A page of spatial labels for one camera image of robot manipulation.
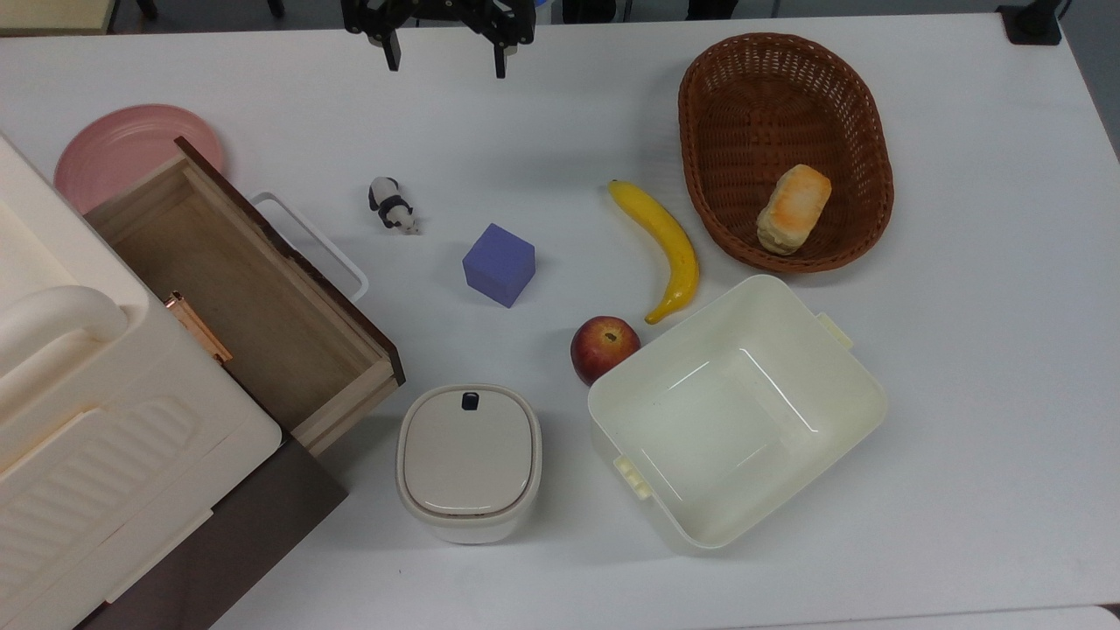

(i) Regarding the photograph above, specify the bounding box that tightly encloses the black table clamp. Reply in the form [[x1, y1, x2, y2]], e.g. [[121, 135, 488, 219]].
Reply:
[[996, 0, 1065, 46]]

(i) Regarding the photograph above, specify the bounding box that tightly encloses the black and white panda toy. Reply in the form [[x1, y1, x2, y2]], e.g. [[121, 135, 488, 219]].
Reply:
[[367, 176, 422, 235]]

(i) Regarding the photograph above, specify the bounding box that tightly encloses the white drawer handle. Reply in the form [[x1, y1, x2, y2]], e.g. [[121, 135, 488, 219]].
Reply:
[[249, 191, 370, 304]]

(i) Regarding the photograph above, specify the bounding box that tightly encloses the light wooden table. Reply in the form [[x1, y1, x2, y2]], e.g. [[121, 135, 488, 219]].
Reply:
[[0, 0, 120, 37]]

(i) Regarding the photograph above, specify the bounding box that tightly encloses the brown wicker basket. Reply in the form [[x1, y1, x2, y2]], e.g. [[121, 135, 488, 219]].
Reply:
[[678, 32, 895, 274]]

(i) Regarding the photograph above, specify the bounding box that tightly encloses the beige lidded container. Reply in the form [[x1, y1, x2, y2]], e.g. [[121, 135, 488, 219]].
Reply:
[[395, 383, 543, 545]]

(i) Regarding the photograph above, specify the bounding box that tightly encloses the toasted bread loaf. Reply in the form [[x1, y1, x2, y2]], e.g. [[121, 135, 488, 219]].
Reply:
[[756, 164, 833, 256]]

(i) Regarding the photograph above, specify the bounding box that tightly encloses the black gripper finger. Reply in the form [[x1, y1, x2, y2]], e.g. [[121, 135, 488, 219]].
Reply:
[[341, 0, 405, 73], [468, 0, 536, 80]]

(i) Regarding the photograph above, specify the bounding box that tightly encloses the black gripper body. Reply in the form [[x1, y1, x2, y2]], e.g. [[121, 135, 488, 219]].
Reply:
[[401, 0, 478, 25]]

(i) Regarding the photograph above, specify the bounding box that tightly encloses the dark brown cabinet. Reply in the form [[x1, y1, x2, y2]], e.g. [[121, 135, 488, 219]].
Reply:
[[74, 433, 349, 630]]

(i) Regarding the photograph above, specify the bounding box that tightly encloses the yellow banana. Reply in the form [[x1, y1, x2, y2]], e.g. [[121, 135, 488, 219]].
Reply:
[[608, 179, 701, 326]]

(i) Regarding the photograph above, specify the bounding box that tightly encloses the copper metal latch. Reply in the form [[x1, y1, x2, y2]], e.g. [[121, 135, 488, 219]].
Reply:
[[164, 290, 235, 365]]

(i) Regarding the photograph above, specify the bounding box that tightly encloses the cream plastic storage bin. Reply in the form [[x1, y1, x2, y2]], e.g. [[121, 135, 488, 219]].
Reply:
[[587, 274, 889, 551]]

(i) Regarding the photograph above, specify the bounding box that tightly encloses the red apple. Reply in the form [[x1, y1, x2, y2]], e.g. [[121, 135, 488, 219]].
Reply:
[[570, 316, 642, 387]]

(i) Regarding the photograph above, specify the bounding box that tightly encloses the pink plate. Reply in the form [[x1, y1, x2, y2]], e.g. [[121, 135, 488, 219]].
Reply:
[[54, 104, 227, 216]]

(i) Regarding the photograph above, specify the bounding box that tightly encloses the purple cube block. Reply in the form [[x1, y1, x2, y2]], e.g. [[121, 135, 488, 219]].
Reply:
[[462, 222, 536, 309]]

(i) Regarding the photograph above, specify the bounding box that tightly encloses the open wooden drawer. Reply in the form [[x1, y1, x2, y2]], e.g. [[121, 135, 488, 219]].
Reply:
[[85, 136, 406, 457]]

